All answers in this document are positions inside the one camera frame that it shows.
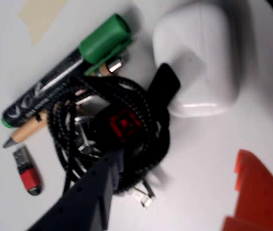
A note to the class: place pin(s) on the long beige masking tape strip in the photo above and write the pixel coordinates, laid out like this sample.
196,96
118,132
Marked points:
42,19

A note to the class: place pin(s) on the red usb flash drive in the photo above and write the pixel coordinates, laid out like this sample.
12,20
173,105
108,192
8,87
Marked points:
30,179

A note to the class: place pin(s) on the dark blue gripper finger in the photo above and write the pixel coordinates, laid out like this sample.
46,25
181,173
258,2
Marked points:
88,192

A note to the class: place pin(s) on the white earbuds case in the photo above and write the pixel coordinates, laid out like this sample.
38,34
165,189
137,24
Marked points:
203,60

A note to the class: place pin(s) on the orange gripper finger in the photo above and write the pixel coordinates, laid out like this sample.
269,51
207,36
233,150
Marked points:
259,197

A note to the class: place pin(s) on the black tag with red square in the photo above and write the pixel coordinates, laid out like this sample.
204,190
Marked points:
166,79

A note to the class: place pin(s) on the wooden ballpoint pen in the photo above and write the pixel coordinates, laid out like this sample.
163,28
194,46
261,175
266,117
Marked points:
28,131

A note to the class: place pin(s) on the green marker pen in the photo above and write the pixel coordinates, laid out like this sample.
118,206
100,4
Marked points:
102,41

